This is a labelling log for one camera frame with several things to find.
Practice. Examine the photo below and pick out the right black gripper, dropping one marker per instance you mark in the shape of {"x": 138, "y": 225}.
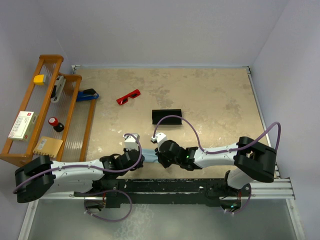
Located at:
{"x": 161, "y": 160}

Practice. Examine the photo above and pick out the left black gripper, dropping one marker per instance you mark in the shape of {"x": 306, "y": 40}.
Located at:
{"x": 140, "y": 162}

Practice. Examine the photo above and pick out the blue cleaning cloth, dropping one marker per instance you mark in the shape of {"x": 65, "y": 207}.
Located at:
{"x": 149, "y": 156}

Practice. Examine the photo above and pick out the black sunglasses case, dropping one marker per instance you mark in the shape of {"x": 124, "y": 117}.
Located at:
{"x": 172, "y": 116}

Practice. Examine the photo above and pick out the red sunglasses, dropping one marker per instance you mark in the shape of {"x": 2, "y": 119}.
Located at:
{"x": 131, "y": 95}

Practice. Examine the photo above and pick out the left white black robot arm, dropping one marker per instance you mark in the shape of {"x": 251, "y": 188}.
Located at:
{"x": 43, "y": 176}

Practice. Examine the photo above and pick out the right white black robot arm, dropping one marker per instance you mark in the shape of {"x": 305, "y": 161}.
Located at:
{"x": 253, "y": 160}

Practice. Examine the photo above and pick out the red black stamp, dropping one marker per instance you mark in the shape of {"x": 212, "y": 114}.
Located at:
{"x": 57, "y": 126}

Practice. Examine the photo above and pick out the blue black stapler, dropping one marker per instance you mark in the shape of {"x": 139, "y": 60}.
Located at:
{"x": 87, "y": 95}

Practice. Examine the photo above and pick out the wooden tiered rack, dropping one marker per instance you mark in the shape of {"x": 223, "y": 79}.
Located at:
{"x": 76, "y": 116}

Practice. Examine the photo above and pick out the white black stapler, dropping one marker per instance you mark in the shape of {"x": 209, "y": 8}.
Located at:
{"x": 57, "y": 89}

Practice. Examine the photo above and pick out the white red paper box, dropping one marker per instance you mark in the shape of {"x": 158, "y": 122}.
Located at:
{"x": 23, "y": 126}

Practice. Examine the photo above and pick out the yellow grey block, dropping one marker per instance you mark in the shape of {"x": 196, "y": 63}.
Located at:
{"x": 41, "y": 79}

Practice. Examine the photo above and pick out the aluminium table frame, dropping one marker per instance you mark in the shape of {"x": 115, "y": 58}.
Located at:
{"x": 219, "y": 106}

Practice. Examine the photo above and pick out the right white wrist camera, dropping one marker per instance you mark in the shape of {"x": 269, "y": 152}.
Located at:
{"x": 159, "y": 138}

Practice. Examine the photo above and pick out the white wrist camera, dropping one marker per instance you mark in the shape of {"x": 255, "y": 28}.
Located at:
{"x": 159, "y": 138}
{"x": 130, "y": 141}

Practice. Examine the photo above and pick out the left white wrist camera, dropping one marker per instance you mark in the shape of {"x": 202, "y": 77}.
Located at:
{"x": 130, "y": 141}

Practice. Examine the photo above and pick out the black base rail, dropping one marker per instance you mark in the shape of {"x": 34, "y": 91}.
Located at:
{"x": 211, "y": 192}

